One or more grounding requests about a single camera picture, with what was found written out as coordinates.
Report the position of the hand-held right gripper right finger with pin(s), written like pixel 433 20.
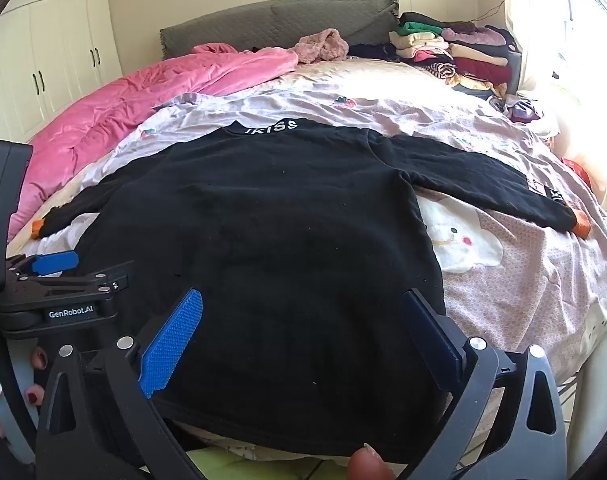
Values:
pixel 433 340

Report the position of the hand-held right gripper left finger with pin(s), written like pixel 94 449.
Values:
pixel 168 340

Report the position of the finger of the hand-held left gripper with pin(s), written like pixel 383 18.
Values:
pixel 100 280
pixel 53 263

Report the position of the black sweater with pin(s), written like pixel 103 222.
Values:
pixel 283 235

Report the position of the pile of folded clothes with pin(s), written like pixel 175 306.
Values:
pixel 463 55

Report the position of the person's left hand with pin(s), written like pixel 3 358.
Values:
pixel 37 377

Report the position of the person's right hand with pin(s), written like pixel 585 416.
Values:
pixel 371 465

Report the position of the printed pink bed cover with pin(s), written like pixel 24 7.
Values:
pixel 508 285

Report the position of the pink quilt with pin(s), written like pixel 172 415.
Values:
pixel 133 100

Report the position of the white wardrobe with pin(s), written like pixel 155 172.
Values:
pixel 48 50

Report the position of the red plastic bag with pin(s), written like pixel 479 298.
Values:
pixel 578 170

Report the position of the purple cloth item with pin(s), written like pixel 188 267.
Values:
pixel 523 110

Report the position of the dark garment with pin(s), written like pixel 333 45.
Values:
pixel 373 51

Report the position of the white curtain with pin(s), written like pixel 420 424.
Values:
pixel 583 85

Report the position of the grey quilted headboard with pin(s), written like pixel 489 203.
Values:
pixel 263 25

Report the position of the pink fuzzy garment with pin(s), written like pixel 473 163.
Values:
pixel 318 45

